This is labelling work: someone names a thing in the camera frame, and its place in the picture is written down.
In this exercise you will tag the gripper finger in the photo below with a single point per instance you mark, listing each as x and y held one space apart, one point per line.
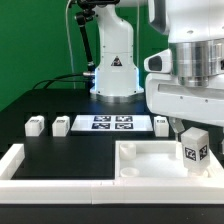
177 126

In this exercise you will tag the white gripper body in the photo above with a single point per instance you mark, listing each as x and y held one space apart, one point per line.
165 96

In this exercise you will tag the white square table top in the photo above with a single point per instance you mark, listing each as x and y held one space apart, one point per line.
157 160

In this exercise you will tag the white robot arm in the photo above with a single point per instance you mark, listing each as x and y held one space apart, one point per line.
185 81

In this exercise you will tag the white U-shaped obstacle fence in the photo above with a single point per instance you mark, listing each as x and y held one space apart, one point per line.
113 191

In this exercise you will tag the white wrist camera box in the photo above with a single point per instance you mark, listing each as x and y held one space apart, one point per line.
159 65

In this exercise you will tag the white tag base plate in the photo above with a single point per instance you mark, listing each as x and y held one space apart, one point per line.
110 123

